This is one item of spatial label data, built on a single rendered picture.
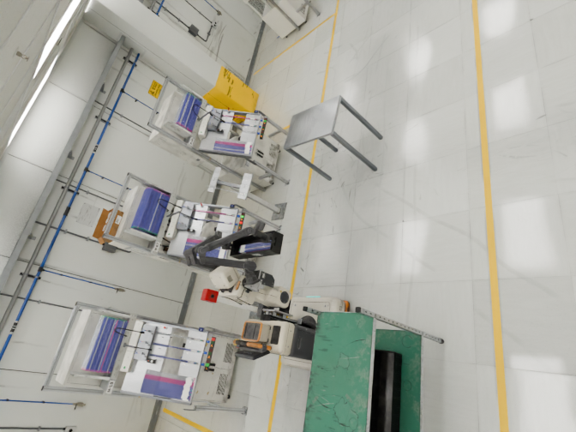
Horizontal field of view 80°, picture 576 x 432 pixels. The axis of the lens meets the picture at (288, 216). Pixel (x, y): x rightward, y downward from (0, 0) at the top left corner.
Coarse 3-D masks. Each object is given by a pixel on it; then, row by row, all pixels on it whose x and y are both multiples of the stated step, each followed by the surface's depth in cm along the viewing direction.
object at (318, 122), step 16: (336, 96) 350; (304, 112) 381; (320, 112) 360; (336, 112) 340; (352, 112) 362; (304, 128) 369; (320, 128) 349; (368, 128) 380; (288, 144) 380; (304, 160) 400; (368, 160) 370
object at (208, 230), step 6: (210, 222) 482; (216, 222) 469; (204, 228) 488; (210, 228) 475; (204, 234) 481; (210, 234) 468; (228, 258) 436; (234, 258) 442; (252, 258) 463; (192, 270) 465; (198, 270) 455
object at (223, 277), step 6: (216, 270) 275; (222, 270) 267; (228, 270) 267; (234, 270) 271; (210, 276) 274; (216, 276) 268; (222, 276) 264; (228, 276) 266; (234, 276) 270; (216, 282) 272; (222, 282) 266; (228, 282) 265; (234, 282) 269; (216, 288) 277; (222, 288) 272; (228, 288) 267
